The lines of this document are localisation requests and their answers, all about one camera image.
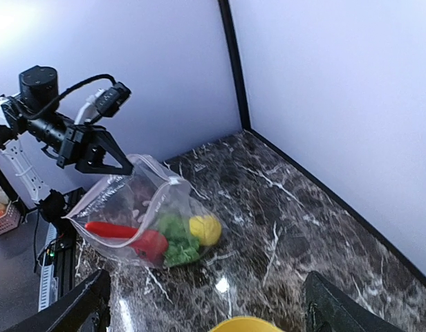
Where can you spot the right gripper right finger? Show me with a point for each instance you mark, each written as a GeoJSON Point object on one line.
{"type": "Point", "coordinates": [327, 308]}

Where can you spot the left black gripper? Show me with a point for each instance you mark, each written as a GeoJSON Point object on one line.
{"type": "Point", "coordinates": [90, 148]}

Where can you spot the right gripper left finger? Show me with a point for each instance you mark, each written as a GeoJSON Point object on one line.
{"type": "Point", "coordinates": [85, 308]}

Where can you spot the yellow plastic basket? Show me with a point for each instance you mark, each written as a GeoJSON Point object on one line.
{"type": "Point", "coordinates": [245, 324]}

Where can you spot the clear zip top bag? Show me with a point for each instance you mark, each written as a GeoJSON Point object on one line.
{"type": "Point", "coordinates": [137, 200]}

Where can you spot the red tomato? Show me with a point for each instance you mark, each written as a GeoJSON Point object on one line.
{"type": "Point", "coordinates": [151, 246]}

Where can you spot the green grape bunch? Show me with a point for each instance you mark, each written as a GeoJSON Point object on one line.
{"type": "Point", "coordinates": [183, 247]}

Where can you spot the yellow bell pepper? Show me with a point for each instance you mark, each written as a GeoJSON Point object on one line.
{"type": "Point", "coordinates": [207, 229]}

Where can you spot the red chili pepper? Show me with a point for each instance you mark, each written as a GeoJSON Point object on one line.
{"type": "Point", "coordinates": [109, 230]}

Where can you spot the pink basket in background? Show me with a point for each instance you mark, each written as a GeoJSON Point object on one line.
{"type": "Point", "coordinates": [10, 216]}

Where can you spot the grey slotted cable duct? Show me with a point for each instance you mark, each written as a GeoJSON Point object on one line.
{"type": "Point", "coordinates": [48, 287]}

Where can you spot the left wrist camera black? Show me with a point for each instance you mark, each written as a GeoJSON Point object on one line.
{"type": "Point", "coordinates": [40, 98]}

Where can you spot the left black frame post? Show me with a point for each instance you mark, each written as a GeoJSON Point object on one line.
{"type": "Point", "coordinates": [235, 63]}

